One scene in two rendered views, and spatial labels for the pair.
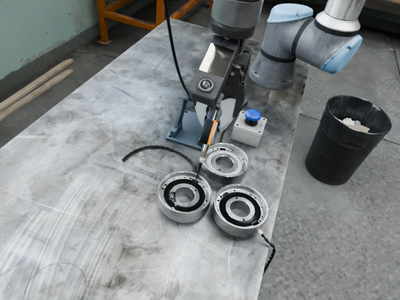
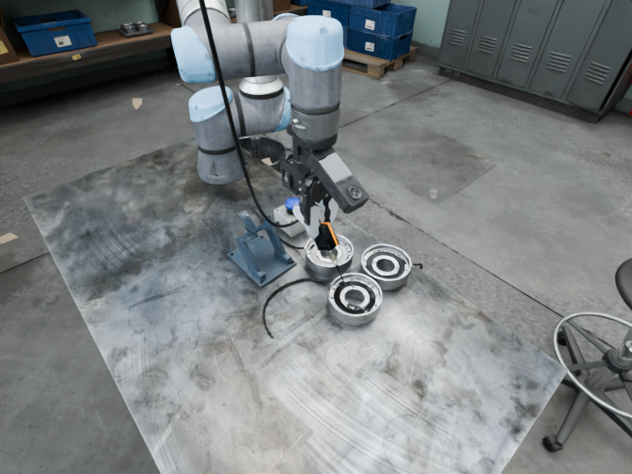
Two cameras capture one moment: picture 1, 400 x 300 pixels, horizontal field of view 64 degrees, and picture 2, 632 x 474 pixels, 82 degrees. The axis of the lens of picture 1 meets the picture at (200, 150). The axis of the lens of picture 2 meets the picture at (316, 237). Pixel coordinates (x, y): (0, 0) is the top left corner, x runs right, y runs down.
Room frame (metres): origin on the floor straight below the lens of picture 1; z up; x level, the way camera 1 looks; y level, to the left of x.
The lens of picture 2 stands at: (0.20, 0.42, 1.40)
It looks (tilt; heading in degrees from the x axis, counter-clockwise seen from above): 43 degrees down; 305
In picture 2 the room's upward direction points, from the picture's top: straight up
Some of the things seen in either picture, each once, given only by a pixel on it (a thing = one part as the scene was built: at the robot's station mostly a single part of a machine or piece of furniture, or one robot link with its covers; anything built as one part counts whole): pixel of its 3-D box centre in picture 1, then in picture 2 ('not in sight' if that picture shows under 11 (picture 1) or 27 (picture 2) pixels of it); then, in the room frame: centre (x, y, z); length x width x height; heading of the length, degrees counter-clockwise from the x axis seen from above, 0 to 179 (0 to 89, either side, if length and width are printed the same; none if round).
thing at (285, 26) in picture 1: (288, 29); (215, 117); (0.96, -0.20, 0.97); 0.13 x 0.12 x 0.14; 53
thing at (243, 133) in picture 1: (249, 127); (292, 215); (0.65, -0.12, 0.82); 0.08 x 0.07 x 0.05; 167
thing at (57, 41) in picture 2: not in sight; (55, 33); (3.95, -1.13, 0.56); 0.52 x 0.38 x 0.22; 74
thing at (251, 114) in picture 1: (251, 120); (293, 209); (0.64, -0.11, 0.85); 0.04 x 0.04 x 0.05
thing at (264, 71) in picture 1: (275, 63); (221, 155); (0.97, -0.19, 0.85); 0.15 x 0.15 x 0.10
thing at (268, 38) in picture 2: not in sight; (284, 47); (0.60, -0.06, 1.23); 0.11 x 0.11 x 0.08; 53
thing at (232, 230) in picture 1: (238, 211); (385, 267); (0.38, -0.10, 0.82); 0.10 x 0.10 x 0.04
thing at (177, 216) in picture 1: (184, 197); (354, 299); (0.40, 0.01, 0.82); 0.10 x 0.10 x 0.04
